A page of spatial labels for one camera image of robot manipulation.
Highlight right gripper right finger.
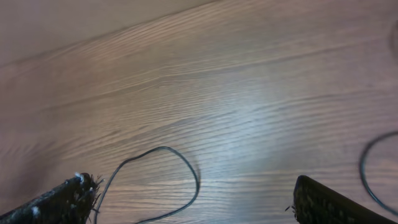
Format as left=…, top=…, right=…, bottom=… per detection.
left=292, top=175, right=397, bottom=224

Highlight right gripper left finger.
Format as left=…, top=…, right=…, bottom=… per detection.
left=1, top=172, right=103, bottom=224

